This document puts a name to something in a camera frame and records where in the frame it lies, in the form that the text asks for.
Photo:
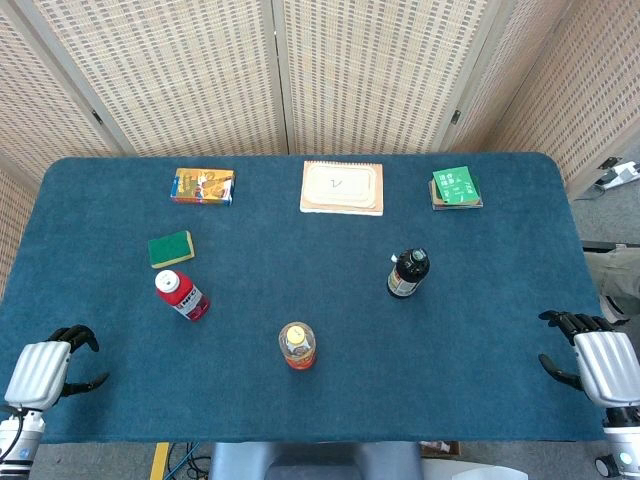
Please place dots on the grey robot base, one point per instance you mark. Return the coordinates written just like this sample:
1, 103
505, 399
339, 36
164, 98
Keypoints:
315, 462

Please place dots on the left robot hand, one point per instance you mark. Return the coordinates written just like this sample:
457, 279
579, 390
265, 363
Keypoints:
37, 372

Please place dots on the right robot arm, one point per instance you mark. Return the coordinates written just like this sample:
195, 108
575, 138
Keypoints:
625, 435

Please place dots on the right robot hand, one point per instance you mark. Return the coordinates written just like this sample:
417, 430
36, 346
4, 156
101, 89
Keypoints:
607, 365

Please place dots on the beige spiral notebook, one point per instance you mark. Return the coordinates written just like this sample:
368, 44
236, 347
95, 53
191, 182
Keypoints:
379, 190

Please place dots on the red NFC juice bottle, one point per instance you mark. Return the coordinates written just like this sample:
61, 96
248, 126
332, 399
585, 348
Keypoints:
187, 300

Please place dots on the beige paper tray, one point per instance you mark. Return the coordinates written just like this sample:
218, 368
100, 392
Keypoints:
340, 186

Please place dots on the green and yellow sponge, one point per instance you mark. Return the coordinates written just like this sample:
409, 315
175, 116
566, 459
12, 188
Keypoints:
171, 249

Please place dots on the person's shoe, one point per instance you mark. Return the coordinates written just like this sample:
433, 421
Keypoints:
612, 309

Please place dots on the white plastic cover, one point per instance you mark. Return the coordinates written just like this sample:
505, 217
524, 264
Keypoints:
475, 472

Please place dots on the black screen hinge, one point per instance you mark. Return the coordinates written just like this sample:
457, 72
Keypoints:
609, 162
96, 117
455, 117

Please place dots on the person's khaki trouser leg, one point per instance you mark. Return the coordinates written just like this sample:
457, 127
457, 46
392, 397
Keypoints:
617, 275

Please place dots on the black metal bar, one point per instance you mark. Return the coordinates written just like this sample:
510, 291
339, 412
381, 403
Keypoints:
610, 246

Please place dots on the woven folding screen panel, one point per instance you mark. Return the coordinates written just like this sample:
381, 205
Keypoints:
12, 215
375, 75
500, 90
45, 100
590, 75
175, 75

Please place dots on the thick book yellow pages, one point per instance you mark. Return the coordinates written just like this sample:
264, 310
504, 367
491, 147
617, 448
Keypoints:
435, 197

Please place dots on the blue tablecloth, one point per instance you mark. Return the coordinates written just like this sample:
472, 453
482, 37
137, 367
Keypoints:
320, 270

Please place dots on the dark tea bottle black cap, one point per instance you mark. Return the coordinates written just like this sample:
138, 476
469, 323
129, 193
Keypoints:
407, 280

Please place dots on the green booklet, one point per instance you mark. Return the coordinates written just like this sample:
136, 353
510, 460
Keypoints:
456, 185

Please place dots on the white power strip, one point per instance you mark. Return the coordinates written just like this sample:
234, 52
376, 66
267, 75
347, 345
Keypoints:
622, 175

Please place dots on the cardboard box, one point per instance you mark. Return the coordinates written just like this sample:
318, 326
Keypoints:
441, 448

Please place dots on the yellow floor tape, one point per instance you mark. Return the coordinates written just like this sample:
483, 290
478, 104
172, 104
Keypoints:
160, 461

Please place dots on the orange snack box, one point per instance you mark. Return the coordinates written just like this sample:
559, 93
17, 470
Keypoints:
202, 186

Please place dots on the orange tea bottle yellow cap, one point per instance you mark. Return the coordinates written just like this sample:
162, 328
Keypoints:
297, 350

